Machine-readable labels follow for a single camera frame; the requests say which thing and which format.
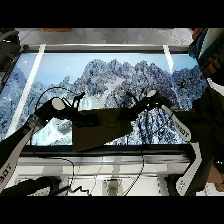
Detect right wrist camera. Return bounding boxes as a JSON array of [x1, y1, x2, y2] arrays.
[[125, 90, 140, 108]]

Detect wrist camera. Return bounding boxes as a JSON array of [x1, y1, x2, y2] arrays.
[[125, 90, 140, 108], [71, 92, 87, 110]]

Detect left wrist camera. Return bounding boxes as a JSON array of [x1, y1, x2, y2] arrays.
[[71, 92, 87, 110]]

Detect black cable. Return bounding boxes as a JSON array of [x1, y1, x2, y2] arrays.
[[122, 105, 148, 197], [29, 86, 92, 197]]

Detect silver frame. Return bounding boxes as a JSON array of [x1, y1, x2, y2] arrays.
[[12, 43, 202, 197]]

